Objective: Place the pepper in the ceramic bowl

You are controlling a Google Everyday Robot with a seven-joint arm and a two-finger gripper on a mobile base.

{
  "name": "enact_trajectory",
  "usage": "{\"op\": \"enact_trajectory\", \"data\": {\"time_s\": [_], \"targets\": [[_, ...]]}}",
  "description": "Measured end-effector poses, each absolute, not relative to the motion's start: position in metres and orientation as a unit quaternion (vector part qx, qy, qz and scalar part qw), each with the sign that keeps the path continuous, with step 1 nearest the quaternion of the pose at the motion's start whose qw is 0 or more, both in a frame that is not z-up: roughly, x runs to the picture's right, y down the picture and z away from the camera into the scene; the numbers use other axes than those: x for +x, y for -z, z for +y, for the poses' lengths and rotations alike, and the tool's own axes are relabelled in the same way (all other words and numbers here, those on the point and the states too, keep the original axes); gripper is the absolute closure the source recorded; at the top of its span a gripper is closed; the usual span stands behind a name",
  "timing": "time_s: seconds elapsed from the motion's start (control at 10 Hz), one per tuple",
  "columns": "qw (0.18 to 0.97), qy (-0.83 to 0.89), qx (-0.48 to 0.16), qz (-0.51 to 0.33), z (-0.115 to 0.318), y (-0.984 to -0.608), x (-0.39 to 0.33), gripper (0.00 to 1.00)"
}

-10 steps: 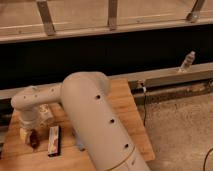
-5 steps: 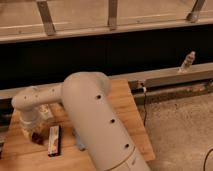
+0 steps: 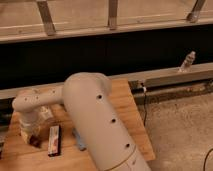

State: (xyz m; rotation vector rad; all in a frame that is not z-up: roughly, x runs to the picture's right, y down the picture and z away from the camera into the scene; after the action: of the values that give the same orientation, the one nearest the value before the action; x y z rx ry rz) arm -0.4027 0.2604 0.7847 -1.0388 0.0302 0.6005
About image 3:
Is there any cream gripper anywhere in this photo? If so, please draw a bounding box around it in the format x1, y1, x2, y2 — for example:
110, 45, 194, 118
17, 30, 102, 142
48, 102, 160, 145
20, 122, 41, 145

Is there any dark red pepper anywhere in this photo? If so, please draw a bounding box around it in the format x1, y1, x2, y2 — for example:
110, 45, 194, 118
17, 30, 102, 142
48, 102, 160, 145
29, 136, 41, 148

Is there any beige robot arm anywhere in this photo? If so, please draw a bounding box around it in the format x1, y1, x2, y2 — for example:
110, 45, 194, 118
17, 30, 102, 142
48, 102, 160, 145
12, 72, 151, 171

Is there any white plastic bottle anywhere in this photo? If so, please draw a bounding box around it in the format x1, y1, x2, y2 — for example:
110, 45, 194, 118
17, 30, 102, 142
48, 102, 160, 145
40, 106, 53, 120

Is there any black and white box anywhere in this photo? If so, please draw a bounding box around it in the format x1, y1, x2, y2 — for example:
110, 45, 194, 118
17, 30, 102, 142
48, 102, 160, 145
48, 125, 61, 157

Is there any wooden table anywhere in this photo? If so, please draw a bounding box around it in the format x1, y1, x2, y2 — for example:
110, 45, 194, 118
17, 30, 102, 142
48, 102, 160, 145
0, 79, 156, 171

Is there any blue sponge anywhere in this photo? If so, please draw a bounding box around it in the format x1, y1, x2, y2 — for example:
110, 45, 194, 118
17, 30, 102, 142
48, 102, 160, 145
72, 130, 86, 151

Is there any clear bottle on ledge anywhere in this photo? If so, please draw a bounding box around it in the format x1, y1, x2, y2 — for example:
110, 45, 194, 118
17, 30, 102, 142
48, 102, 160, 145
179, 51, 196, 73

